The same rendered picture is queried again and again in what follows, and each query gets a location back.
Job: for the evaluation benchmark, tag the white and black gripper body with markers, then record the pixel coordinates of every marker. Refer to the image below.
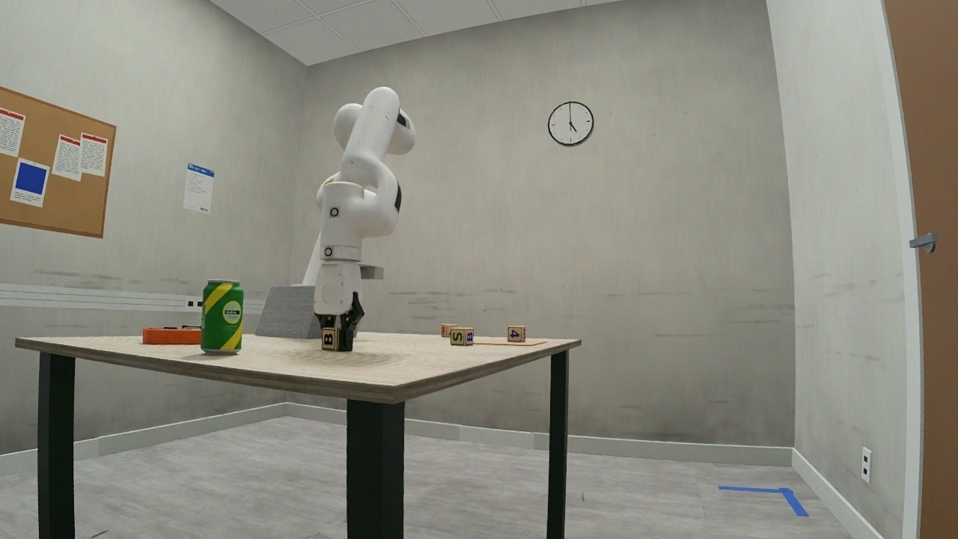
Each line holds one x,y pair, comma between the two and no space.
336,281

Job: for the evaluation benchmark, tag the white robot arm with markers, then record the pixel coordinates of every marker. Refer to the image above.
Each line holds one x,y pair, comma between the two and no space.
347,218

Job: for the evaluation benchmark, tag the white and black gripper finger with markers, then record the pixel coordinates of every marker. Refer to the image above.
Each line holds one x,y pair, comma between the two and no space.
324,320
346,334

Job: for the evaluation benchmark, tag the green and yellow soda can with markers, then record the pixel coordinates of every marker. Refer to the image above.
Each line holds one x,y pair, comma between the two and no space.
221,323

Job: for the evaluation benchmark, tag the orange digital multimeter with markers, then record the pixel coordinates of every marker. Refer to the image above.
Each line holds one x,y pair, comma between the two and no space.
171,335

